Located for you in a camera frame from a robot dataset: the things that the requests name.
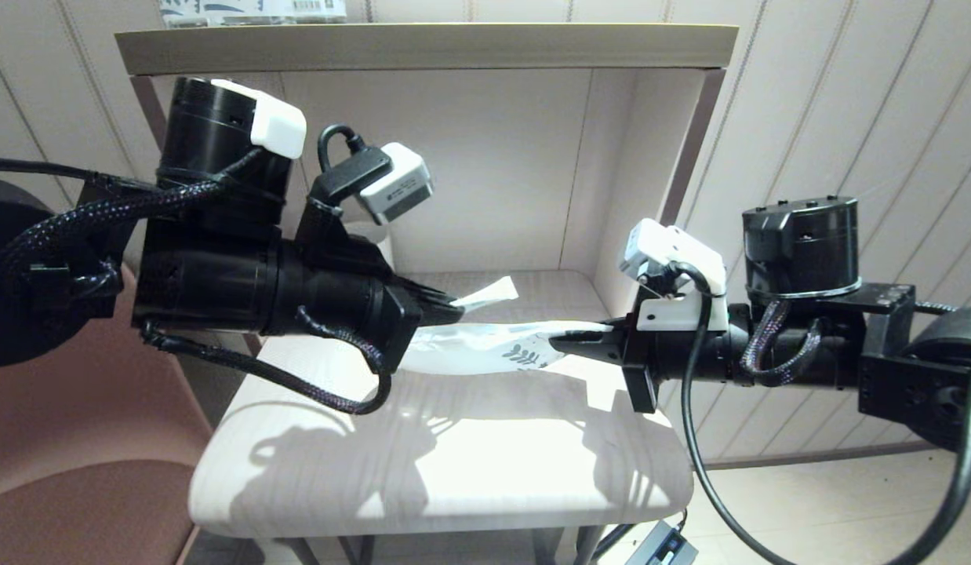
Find white floral zipper pouch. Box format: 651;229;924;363
398;320;612;376

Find light wood shelf desk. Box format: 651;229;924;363
115;22;740;565

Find black power adapter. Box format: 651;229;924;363
625;519;699;565

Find white blue patterned package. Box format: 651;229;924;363
160;0;347;23

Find brown upholstered chair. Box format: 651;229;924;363
0;263;220;565

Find black right camera cable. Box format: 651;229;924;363
662;263;971;565

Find black camera cable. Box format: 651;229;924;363
317;124;392;205
662;263;971;565

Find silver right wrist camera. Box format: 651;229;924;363
619;218;678;283

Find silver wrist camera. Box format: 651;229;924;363
619;218;678;283
358;143;435;226

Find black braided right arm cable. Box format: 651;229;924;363
740;300;824;387

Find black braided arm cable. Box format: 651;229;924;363
0;149;263;272
740;300;824;387
140;306;392;417

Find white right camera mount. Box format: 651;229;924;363
635;224;729;332

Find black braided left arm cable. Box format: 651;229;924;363
0;149;263;272
140;306;392;417

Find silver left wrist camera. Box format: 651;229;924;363
358;143;435;226

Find black left camera cable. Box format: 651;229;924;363
317;124;392;205

